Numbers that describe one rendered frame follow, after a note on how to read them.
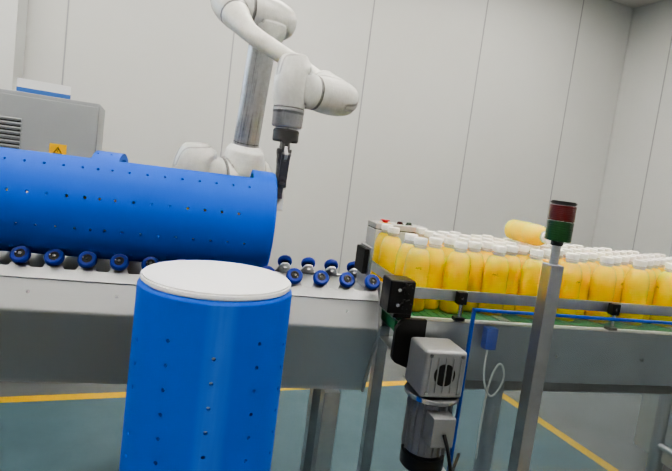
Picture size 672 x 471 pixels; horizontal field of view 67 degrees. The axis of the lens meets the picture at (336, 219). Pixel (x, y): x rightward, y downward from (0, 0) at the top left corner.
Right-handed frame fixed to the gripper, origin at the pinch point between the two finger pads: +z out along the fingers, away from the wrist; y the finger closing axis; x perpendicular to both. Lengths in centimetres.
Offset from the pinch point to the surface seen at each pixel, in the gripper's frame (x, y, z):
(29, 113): 108, 129, -19
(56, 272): 54, -13, 23
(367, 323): -26.8, -15.7, 31.0
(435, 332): -43, -25, 30
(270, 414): 4, -59, 36
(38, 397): 90, 112, 116
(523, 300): -70, -23, 20
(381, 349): -48, 25, 53
